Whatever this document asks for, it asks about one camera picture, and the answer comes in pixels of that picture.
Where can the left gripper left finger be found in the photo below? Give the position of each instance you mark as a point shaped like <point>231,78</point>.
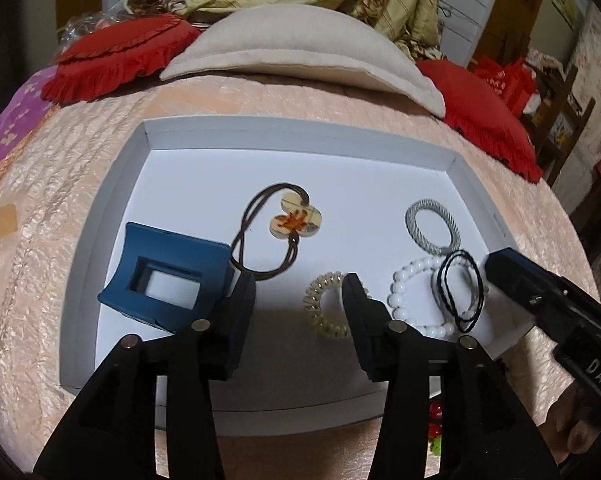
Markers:
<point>109,430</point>

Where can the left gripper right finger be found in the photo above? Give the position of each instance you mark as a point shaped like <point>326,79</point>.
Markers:
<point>487,433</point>

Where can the thin black hair elastic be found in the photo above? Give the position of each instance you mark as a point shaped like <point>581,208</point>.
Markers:
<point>459,290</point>

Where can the blue plastic hair claw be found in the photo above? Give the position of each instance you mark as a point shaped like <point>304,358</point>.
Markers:
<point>167,280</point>

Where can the person's right hand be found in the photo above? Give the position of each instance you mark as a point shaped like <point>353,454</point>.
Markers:
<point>572,424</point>

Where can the pink quilted bedspread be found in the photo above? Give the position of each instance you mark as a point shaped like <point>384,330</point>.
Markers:
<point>50,181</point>

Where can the right red ruffled cushion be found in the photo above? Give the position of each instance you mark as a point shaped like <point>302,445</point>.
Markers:
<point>480,116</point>

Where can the red ruffled cushion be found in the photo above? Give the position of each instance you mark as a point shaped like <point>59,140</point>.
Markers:
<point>99,63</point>
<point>480,116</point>

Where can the red plastic bag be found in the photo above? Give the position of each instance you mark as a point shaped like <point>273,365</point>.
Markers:
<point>513,83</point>

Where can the purple floral sheet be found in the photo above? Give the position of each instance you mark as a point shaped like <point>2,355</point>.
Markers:
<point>24,113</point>

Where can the left red ruffled cushion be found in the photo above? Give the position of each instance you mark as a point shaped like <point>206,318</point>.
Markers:
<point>99,63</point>

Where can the beige pillow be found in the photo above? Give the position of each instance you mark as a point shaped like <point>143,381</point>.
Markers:
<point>306,42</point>

